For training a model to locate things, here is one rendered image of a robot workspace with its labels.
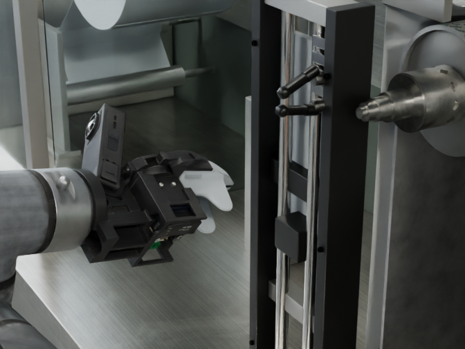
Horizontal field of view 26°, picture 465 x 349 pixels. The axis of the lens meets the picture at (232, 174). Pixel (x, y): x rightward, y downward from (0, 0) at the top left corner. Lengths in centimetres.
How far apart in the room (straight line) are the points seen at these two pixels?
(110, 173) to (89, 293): 65
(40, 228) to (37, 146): 82
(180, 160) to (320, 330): 30
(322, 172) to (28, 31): 68
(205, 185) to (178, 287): 59
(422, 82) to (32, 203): 43
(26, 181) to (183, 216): 17
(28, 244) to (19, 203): 4
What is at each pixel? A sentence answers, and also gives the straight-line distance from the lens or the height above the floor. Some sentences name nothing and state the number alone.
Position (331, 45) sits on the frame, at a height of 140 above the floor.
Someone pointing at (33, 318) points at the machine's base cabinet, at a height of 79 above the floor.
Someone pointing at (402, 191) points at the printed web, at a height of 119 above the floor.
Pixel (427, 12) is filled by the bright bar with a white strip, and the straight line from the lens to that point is 107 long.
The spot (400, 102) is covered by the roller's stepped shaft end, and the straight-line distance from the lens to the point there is 106.
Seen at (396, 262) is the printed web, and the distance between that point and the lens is 127.
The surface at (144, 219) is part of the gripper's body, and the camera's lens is 94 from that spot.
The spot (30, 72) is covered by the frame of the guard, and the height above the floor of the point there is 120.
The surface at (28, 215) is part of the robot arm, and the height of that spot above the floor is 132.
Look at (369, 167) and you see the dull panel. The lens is 181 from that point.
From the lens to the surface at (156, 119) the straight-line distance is 177.
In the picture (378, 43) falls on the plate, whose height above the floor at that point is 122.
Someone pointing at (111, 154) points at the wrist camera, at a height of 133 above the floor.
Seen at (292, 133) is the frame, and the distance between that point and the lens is 116.
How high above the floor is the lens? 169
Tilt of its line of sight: 23 degrees down
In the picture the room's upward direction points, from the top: straight up
